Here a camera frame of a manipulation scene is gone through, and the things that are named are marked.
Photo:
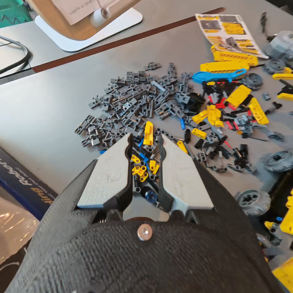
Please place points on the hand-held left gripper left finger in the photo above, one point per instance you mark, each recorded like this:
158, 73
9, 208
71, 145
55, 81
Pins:
103, 183

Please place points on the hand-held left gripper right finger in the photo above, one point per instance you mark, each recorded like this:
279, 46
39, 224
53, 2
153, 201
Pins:
185, 183

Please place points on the grey desk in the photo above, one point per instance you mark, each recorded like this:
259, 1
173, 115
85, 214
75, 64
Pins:
46, 110

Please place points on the blue cardboard box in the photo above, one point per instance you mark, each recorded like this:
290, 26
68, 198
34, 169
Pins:
23, 183

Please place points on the pile of loose toy bricks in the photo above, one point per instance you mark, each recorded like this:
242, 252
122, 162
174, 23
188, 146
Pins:
137, 105

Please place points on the yellow toy brick vehicle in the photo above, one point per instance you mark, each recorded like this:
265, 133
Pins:
274, 201

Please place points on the crumpled clear plastic bags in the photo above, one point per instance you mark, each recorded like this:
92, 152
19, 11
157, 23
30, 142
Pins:
16, 229

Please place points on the blue curved toy panel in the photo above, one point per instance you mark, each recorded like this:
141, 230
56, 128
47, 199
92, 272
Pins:
215, 75

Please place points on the long thin yellow toy beam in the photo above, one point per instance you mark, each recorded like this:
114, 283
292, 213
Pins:
284, 75

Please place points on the grey toy wheel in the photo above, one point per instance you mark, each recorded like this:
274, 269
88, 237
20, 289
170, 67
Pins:
274, 65

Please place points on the yellow striped leaflet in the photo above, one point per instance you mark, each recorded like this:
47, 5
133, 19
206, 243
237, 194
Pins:
224, 32

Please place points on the grey toy battery hub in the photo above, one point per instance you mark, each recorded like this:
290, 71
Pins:
281, 43

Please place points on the green box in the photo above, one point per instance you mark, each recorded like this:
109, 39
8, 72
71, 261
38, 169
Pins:
13, 11

